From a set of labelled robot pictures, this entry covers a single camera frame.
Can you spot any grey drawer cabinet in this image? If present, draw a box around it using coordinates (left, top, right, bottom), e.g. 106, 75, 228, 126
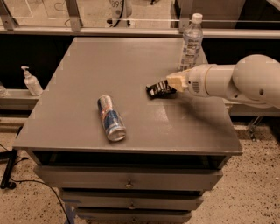
15, 38, 242, 223

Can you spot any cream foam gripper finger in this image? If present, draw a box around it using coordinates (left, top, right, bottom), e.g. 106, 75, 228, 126
166, 69, 190, 92

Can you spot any black rxbar chocolate wrapper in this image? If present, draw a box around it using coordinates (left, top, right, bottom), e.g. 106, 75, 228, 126
146, 80, 177, 99

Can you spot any metal window frame rail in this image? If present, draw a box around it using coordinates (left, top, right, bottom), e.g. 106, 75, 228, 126
0, 0, 280, 39

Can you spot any white pump dispenser bottle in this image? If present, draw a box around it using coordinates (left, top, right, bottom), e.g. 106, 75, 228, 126
21, 66, 43, 96

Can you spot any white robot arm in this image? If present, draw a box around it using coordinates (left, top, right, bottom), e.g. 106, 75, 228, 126
166, 54, 280, 109

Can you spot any black stand leg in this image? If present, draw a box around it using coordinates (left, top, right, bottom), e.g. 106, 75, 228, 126
0, 149, 17, 190

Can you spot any black floor cable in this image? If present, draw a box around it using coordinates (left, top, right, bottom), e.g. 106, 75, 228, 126
0, 143, 69, 224

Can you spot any blue silver energy drink can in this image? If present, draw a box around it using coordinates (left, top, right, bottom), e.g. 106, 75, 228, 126
97, 94, 126, 142

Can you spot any clear plastic water bottle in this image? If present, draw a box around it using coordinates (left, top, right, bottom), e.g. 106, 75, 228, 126
179, 13, 203, 71

